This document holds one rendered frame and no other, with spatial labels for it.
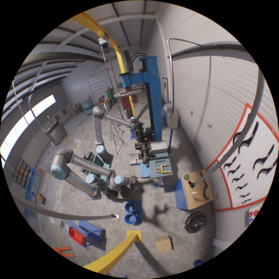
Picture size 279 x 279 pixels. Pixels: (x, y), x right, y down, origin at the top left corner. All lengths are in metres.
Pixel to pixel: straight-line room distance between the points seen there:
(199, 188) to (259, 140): 1.41
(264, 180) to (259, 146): 0.57
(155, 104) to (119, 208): 2.82
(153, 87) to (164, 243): 3.28
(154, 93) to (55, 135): 8.37
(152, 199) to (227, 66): 3.61
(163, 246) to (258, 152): 2.62
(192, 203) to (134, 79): 2.35
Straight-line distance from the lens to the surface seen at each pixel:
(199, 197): 1.80
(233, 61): 2.13
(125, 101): 1.37
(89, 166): 0.78
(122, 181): 0.80
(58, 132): 8.86
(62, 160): 0.64
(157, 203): 2.53
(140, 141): 2.04
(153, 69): 1.44
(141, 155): 2.43
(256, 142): 1.82
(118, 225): 2.85
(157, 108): 1.58
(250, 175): 2.00
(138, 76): 1.46
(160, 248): 2.62
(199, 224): 2.32
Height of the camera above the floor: 2.53
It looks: 44 degrees down
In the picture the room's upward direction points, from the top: 14 degrees counter-clockwise
